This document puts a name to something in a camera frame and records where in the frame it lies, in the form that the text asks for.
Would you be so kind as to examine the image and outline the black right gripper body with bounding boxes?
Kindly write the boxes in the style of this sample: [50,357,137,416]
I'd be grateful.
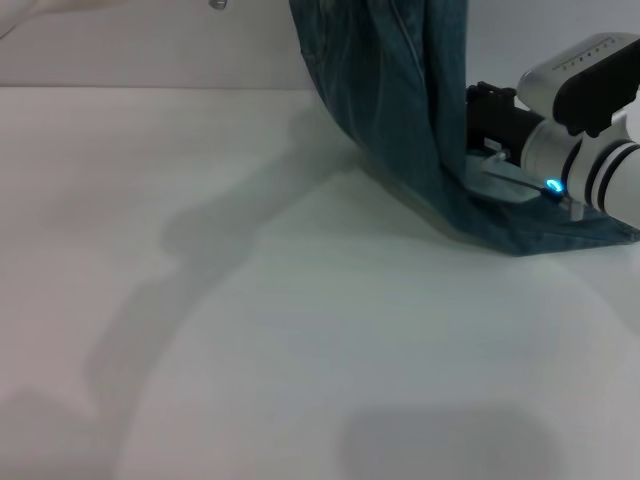
[464,80,547,152]

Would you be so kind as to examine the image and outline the blue denim shorts with cartoon print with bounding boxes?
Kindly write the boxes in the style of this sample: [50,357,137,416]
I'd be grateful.
[288,0,640,258]

